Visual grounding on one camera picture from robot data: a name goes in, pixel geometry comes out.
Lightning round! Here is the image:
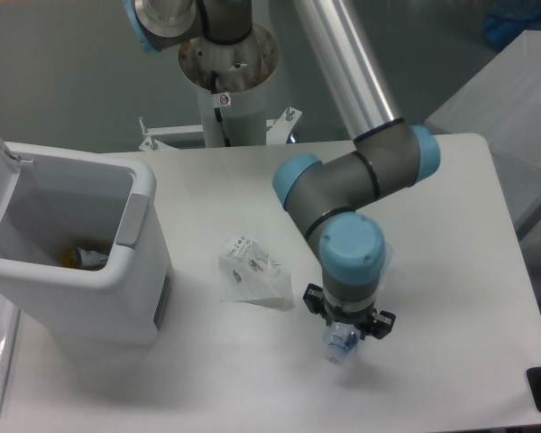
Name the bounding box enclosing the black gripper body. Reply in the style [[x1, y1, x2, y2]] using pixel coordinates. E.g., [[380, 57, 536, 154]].
[[324, 292, 376, 332]]

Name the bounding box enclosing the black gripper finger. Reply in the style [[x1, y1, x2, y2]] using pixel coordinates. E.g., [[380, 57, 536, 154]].
[[359, 309, 396, 340], [303, 283, 325, 318]]

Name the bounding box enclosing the clear plastic water bottle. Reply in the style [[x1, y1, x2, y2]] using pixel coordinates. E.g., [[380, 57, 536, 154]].
[[324, 242, 394, 364]]

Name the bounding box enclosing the white paper bag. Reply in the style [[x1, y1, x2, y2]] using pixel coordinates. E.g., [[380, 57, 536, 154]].
[[216, 234, 293, 309]]

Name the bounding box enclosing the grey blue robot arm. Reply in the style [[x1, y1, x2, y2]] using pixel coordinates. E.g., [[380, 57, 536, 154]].
[[124, 1, 441, 342]]

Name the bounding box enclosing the white trash can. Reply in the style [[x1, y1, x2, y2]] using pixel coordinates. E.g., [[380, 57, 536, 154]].
[[0, 143, 172, 345]]

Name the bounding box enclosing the white side cabinet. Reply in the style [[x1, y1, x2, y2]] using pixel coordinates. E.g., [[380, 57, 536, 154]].
[[426, 31, 541, 238]]

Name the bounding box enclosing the blue plastic bag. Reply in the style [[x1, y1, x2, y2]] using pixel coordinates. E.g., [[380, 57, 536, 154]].
[[481, 15, 541, 51]]

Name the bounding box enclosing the white right clamp bracket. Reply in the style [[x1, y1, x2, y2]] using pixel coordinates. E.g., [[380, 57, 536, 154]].
[[266, 106, 303, 145]]

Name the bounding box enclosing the white table clamp bracket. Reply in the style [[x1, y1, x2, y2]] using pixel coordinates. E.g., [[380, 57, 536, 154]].
[[138, 116, 206, 152]]

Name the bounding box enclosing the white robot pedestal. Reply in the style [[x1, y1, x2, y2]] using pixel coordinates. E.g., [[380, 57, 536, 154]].
[[179, 23, 279, 148]]

